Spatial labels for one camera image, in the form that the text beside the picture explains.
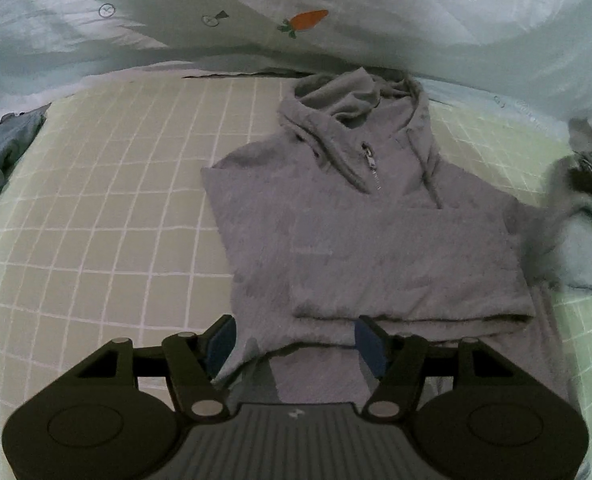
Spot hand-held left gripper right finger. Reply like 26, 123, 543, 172
354, 315, 519, 418

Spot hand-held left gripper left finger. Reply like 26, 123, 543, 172
68, 314, 239, 418

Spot grey hoodie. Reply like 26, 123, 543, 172
201, 67, 584, 406

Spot teal cloth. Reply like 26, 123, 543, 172
558, 217, 592, 297

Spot green checked bed sheet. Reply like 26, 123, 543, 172
0, 67, 592, 480

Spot blue jeans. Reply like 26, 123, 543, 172
0, 107, 49, 261

